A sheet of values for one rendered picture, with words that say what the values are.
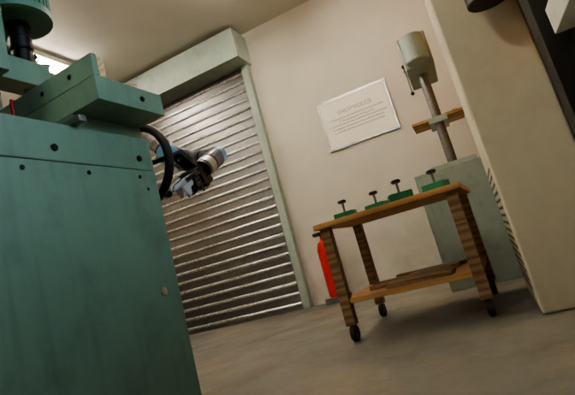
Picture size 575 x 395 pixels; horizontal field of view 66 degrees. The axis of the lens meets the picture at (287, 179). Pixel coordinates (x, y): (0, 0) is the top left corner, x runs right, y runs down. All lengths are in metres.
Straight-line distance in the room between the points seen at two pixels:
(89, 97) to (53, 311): 0.46
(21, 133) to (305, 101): 3.33
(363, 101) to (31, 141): 3.22
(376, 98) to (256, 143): 1.19
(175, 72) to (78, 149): 3.57
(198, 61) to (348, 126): 1.59
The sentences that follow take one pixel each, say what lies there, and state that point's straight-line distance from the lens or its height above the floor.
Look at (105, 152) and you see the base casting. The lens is 1.12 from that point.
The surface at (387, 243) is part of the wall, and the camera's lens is 3.79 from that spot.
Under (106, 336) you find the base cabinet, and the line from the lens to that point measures 1.00.
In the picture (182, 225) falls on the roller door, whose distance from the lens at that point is 4.63.
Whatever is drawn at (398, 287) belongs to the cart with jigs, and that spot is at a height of 0.18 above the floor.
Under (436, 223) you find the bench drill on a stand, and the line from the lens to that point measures 2.78.
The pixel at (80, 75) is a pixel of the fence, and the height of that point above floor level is 0.92.
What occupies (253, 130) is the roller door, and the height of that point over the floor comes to 1.71.
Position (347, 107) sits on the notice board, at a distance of 3.96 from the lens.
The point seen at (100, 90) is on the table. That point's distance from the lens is 1.09.
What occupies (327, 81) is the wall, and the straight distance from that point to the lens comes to 4.10.
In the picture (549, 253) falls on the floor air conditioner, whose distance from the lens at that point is 1.78.
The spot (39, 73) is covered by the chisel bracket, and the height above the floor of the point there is 1.04.
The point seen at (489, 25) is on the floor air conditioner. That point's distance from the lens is 1.90.
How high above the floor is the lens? 0.38
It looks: 11 degrees up
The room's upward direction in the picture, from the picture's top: 15 degrees counter-clockwise
